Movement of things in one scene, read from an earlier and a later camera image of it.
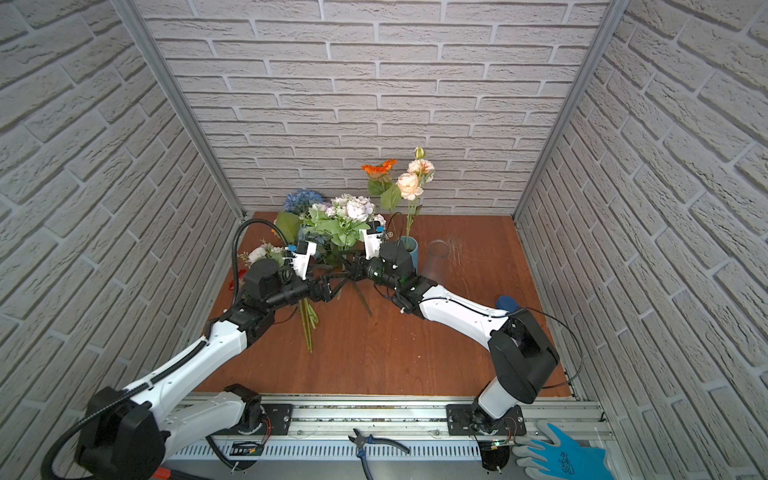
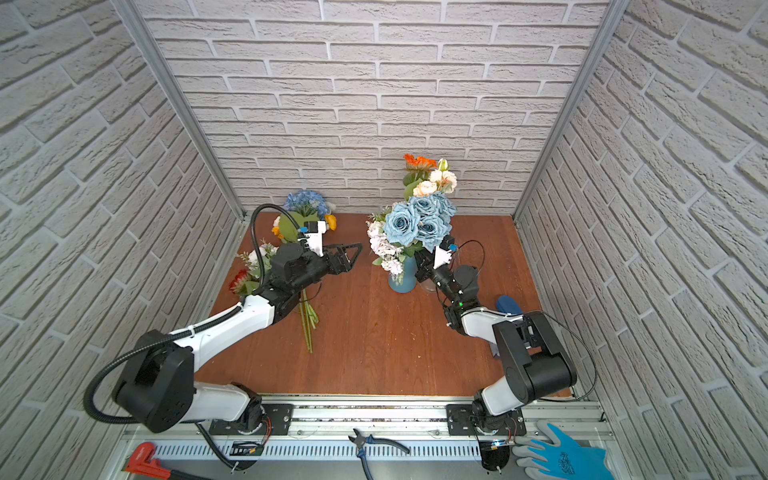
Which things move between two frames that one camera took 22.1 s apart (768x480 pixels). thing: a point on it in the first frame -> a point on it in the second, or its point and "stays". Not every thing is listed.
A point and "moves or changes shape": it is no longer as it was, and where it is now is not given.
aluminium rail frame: (378, 428) stays
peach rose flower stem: (410, 186) -> (440, 180)
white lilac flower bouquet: (336, 226) moves or changes shape
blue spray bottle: (507, 303) stays
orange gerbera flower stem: (380, 183) -> (418, 167)
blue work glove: (560, 460) stays
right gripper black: (360, 268) -> (427, 271)
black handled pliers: (360, 441) stays
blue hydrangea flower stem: (301, 200) stays
